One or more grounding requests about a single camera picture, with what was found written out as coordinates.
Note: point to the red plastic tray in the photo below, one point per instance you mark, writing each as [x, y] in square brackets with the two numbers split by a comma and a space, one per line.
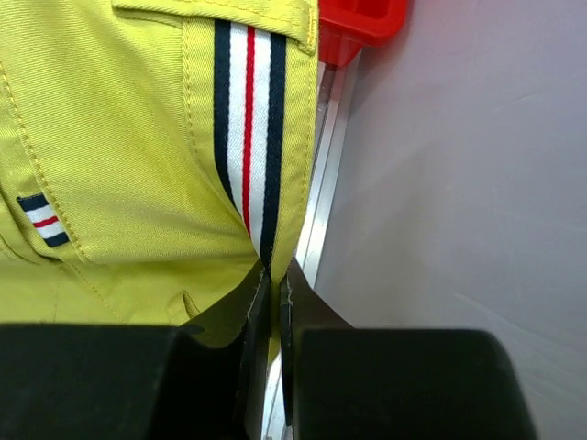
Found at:
[348, 26]

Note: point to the aluminium rail frame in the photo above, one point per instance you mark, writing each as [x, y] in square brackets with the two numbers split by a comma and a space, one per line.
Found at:
[336, 87]

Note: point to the yellow-green trousers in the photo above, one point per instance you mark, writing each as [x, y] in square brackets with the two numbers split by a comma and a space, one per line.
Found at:
[152, 152]

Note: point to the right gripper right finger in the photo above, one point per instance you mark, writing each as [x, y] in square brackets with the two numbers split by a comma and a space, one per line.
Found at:
[345, 382]

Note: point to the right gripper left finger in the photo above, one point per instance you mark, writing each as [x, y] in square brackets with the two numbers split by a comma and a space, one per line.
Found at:
[201, 380]

